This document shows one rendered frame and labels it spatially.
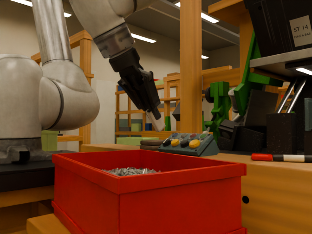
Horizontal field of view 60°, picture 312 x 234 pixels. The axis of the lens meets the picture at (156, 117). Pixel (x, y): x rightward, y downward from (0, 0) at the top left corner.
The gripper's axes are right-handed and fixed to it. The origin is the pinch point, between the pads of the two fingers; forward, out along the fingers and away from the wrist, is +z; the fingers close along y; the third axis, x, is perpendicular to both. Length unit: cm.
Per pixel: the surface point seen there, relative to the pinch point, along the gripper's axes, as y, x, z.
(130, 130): -561, 319, 243
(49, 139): -72, -7, 5
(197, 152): 12.5, -2.8, 8.5
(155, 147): -7.5, 0.1, 10.9
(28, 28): -693, 282, -114
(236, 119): 6.4, 24.9, 17.5
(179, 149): 6.3, -2.5, 8.3
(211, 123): -12.4, 33.3, 24.7
